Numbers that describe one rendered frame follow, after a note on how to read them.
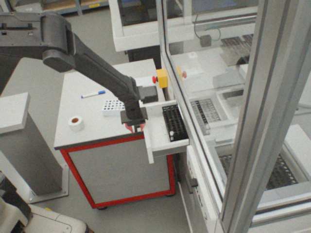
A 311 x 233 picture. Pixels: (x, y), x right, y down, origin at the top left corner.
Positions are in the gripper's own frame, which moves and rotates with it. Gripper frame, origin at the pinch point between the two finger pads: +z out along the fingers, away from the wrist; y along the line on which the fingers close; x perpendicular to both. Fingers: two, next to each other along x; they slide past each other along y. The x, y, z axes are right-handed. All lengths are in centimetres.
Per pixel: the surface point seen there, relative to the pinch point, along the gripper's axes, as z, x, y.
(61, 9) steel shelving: 79, 365, -90
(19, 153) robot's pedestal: 42, 37, -74
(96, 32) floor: 93, 293, -36
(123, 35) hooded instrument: 0, 83, 1
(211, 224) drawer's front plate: 0.4, -43.1, 17.4
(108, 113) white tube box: 13.0, 27.5, -13.4
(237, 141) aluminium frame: -41, -45, 18
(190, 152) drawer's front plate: -2.6, -17.6, 17.7
